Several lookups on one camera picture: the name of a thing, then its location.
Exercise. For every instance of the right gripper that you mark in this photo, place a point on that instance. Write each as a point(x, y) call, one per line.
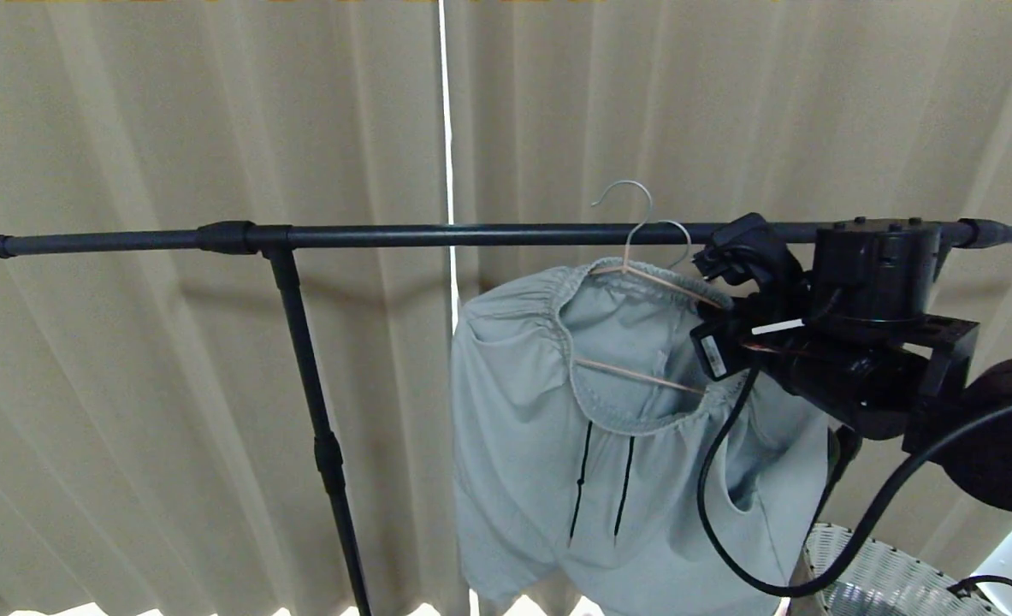
point(848, 381)

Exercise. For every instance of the beige curtain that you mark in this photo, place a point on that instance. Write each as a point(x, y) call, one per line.
point(172, 428)

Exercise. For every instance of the pale blue garment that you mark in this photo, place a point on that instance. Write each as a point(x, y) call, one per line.
point(514, 428)

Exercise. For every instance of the black clothes rack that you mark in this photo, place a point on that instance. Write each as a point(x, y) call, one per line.
point(471, 234)

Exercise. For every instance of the white laundry basket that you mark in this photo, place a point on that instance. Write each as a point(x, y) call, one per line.
point(882, 565)

